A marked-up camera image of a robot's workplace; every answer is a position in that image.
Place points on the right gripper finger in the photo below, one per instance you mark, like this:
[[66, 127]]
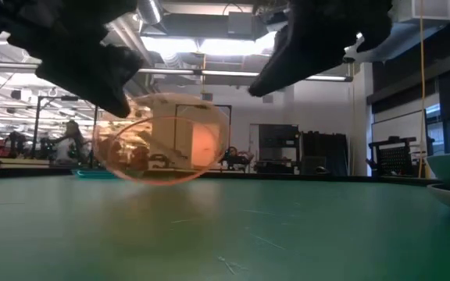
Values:
[[303, 50]]

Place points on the round silver air duct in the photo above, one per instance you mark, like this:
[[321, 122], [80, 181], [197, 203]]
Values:
[[149, 9]]

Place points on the green table mat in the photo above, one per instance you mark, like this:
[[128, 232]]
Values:
[[209, 234]]

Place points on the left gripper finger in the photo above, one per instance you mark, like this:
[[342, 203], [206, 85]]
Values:
[[127, 64], [88, 78]]

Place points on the white ceiling box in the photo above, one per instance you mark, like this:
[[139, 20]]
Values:
[[424, 9]]

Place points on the grey ceiling duct box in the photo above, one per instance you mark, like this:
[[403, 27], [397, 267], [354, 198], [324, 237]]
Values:
[[240, 23]]

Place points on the transparent blue small plate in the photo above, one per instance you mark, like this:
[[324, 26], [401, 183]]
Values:
[[88, 174]]

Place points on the black gantry frame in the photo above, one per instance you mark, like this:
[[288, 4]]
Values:
[[53, 97]]

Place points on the black standing panels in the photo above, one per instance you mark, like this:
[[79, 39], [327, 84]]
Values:
[[326, 148]]

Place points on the black dome object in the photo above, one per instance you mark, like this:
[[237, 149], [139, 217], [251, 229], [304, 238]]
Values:
[[320, 170]]

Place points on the black perforated cart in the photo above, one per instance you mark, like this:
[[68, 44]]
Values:
[[395, 160]]

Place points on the long ceiling light tube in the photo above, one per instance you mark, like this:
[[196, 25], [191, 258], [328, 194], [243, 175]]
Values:
[[229, 73]]

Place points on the black shelf unit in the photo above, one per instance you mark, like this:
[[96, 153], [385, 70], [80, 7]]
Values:
[[277, 136]]

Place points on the person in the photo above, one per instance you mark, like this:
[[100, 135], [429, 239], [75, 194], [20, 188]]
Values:
[[233, 153], [70, 144]]

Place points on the transparent orange small plate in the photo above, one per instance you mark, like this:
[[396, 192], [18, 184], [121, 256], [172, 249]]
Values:
[[170, 129]]

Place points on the grey wall vent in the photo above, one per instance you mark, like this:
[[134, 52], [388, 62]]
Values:
[[268, 98]]

